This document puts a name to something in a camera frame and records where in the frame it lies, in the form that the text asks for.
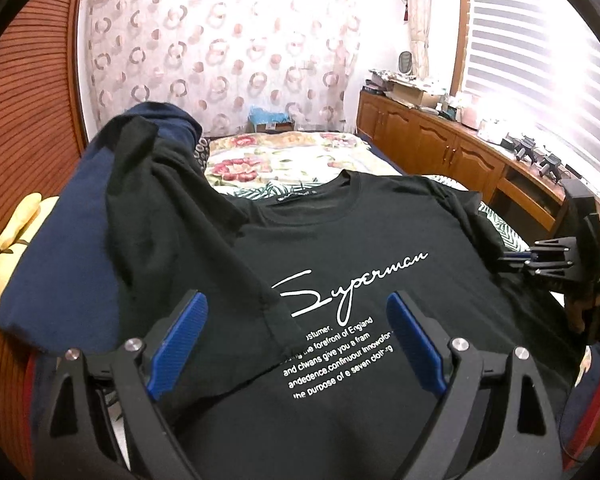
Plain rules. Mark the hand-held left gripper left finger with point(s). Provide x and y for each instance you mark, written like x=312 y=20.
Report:
x=176 y=344

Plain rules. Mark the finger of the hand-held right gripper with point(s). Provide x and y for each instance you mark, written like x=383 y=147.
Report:
x=540 y=247
x=545 y=274

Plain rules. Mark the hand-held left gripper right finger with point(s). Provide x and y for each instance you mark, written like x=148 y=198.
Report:
x=419 y=344

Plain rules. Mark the black printed t-shirt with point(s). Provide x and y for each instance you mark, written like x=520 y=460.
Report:
x=330 y=240

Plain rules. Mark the person's right hand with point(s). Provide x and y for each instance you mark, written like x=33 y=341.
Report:
x=576 y=312

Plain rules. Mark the palm leaf bed sheet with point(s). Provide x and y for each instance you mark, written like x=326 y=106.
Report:
x=505 y=235

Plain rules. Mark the red and blue bag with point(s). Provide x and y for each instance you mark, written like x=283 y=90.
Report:
x=592 y=410

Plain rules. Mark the pink jar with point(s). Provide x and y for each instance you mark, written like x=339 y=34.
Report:
x=470 y=115

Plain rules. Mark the navy blue folded blanket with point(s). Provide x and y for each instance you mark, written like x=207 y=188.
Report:
x=65 y=240

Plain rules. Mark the wooden cabinet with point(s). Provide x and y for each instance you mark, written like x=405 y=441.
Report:
x=430 y=135

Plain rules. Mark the dark patterned folded cloth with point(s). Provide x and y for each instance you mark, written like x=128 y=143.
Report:
x=200 y=152

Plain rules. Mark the yellow plush toy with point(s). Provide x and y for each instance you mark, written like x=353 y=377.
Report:
x=25 y=220

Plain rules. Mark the cardboard box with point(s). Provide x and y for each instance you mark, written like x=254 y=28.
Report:
x=415 y=94

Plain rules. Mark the floral quilt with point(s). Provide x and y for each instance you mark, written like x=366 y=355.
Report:
x=260 y=155

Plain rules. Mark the white window blind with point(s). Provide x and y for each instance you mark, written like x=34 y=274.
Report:
x=530 y=35

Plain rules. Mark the small white fan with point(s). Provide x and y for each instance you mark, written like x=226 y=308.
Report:
x=407 y=62

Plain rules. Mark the blue cloth box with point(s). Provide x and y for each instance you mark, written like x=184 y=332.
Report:
x=270 y=119

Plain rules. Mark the beige side curtain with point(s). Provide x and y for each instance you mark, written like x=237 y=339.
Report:
x=430 y=25

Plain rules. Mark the wooden louvered door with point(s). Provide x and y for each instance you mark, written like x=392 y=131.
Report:
x=30 y=110

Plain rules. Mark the circle patterned curtain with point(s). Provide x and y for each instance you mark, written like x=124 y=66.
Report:
x=230 y=50

